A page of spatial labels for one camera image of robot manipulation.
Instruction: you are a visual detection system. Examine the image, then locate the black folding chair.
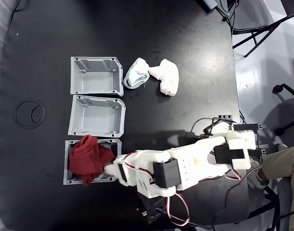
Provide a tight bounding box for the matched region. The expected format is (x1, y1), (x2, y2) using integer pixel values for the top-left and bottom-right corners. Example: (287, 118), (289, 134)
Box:
(230, 0), (294, 58)

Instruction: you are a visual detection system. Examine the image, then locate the pale pinkish white sock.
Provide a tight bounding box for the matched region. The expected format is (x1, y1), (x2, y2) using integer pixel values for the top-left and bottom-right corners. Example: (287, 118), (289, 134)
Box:
(148, 58), (180, 96)

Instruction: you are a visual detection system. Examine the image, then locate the white sock with teal band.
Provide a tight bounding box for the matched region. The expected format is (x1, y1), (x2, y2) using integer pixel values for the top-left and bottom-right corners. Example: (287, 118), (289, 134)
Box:
(123, 57), (150, 90)

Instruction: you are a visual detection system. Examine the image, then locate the grey plastic storage bin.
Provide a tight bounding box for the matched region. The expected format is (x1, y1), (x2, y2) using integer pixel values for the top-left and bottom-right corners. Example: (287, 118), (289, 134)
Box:
(67, 95), (127, 136)
(63, 138), (123, 186)
(70, 56), (125, 97)

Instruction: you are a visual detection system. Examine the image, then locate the black bracket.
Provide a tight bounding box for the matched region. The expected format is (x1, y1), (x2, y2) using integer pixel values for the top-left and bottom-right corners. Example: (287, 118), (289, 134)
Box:
(141, 197), (169, 223)

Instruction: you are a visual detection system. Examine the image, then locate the black chair frame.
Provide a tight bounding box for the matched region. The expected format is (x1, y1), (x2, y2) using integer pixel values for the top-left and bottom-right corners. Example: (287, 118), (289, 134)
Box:
(247, 182), (294, 231)

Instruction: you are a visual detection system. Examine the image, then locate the black cable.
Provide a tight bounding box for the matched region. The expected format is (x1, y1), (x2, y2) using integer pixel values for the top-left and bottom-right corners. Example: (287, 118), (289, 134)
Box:
(190, 177), (252, 228)
(192, 117), (234, 136)

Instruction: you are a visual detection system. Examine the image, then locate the red and white servo wire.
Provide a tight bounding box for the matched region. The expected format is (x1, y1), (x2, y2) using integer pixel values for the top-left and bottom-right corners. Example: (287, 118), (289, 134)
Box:
(167, 192), (190, 227)

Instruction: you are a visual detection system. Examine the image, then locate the grey power adapter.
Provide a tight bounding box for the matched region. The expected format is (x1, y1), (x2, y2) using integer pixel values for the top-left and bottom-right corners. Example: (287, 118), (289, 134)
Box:
(196, 0), (220, 14)

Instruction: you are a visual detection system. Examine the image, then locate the person's leg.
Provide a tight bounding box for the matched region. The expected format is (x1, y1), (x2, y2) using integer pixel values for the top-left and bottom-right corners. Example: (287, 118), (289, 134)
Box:
(261, 144), (294, 231)

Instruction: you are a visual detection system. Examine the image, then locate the person's shoe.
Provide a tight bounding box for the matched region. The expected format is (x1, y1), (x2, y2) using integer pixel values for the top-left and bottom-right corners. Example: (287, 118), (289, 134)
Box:
(247, 156), (270, 191)

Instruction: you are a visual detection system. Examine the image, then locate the round black table grommet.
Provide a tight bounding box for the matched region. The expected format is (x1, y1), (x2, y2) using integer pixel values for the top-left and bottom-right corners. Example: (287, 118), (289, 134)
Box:
(14, 100), (47, 130)

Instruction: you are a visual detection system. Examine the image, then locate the black office chair base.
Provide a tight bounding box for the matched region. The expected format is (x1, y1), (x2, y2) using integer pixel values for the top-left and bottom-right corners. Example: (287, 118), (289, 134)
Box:
(271, 83), (294, 137)

